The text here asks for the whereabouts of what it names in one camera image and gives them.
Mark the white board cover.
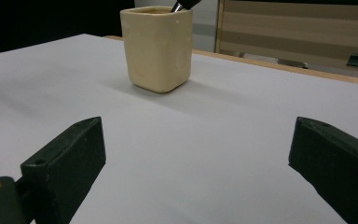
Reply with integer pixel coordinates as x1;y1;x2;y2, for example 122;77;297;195
0;33;358;224

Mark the light wooden desk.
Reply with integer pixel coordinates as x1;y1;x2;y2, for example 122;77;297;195
213;0;358;77

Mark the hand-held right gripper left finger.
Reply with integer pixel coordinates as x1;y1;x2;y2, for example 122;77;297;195
21;116;107;224

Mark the black curtain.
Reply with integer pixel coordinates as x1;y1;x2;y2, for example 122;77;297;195
0;0;136;58

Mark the cream square cup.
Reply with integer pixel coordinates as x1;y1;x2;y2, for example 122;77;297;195
119;6;194;94

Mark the black makeup brush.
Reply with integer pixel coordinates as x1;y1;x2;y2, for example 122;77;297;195
170;0;203;14

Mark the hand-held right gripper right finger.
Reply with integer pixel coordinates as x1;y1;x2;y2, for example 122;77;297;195
287;116;358;224

